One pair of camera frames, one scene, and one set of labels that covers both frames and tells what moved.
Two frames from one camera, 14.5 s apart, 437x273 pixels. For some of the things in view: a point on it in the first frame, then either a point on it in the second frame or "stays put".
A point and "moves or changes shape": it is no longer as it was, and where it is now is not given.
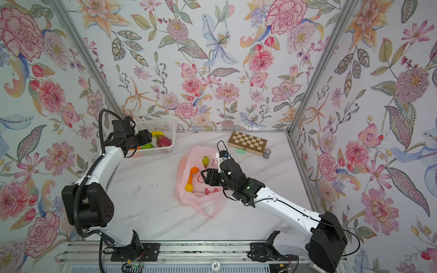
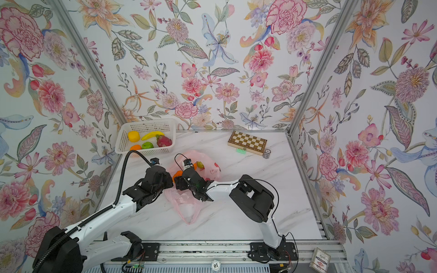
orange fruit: x=194 y=170 moves or changes shape
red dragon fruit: x=162 y=141 stays put
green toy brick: x=240 y=151 stays put
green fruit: x=205 y=160 moves or changes shape
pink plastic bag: x=191 y=187 moves or changes shape
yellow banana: x=157 y=132 stays put
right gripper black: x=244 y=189 to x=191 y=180
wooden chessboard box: x=253 y=144 stays put
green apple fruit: x=147 y=146 stays put
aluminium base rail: x=229 y=253 stays put
